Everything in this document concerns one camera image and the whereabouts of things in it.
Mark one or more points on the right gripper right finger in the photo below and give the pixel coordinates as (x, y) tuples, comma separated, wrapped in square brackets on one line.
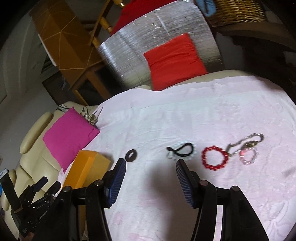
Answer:
[(190, 184)]

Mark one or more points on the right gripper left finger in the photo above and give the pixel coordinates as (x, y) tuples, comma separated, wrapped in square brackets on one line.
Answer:
[(112, 181)]

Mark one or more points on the orange cardboard box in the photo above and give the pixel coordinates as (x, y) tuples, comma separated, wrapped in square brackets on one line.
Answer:
[(87, 167)]

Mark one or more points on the magenta cushion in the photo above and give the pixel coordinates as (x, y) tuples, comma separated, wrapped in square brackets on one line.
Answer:
[(67, 136)]

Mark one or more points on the red cushion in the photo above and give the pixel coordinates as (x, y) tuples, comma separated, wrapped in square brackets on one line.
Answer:
[(174, 62)]

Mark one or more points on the silver foil insulation sheet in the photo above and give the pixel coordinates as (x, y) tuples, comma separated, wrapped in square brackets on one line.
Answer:
[(124, 51)]

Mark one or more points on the wooden side table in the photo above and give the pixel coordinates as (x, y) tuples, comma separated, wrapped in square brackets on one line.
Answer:
[(74, 50)]

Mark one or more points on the wooden shelf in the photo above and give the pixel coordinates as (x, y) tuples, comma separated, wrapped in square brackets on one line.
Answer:
[(273, 32)]

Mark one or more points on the wicker basket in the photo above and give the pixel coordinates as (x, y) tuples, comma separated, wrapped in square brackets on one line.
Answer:
[(230, 12)]

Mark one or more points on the blue cloth in basket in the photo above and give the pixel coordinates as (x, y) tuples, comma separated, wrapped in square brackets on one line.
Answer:
[(207, 7)]

